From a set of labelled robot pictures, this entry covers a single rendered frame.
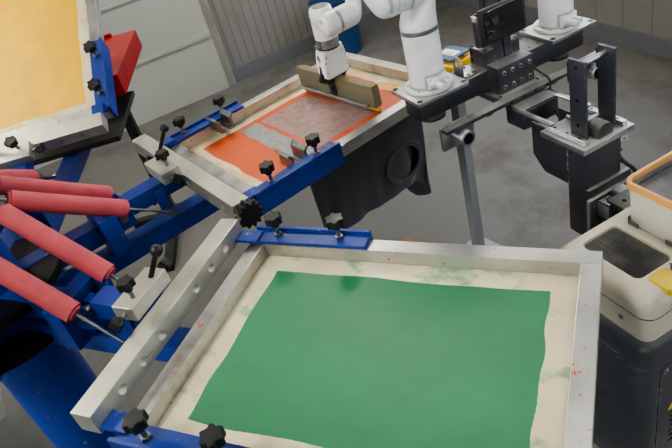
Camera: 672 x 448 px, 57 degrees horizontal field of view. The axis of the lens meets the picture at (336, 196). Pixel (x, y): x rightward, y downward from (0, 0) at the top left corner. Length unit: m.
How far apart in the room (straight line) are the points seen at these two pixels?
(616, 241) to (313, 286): 0.66
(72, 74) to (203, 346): 1.32
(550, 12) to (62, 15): 1.71
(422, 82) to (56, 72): 1.35
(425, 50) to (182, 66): 3.69
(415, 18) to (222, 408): 0.98
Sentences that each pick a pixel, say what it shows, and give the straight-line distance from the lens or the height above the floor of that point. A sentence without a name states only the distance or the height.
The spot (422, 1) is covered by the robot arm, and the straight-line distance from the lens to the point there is 1.57.
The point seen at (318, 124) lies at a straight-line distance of 2.04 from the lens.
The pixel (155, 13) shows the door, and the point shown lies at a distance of 5.00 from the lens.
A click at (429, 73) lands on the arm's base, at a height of 1.19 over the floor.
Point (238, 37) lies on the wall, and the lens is 5.26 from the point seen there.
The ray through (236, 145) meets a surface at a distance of 2.08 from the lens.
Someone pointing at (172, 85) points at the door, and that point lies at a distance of 5.14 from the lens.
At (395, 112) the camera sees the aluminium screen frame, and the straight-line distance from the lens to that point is 1.92.
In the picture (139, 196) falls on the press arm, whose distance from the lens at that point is 1.83.
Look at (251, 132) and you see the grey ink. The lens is 2.11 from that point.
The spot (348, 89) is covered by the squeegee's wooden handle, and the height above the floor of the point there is 1.02.
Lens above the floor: 1.85
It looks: 33 degrees down
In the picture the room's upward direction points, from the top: 16 degrees counter-clockwise
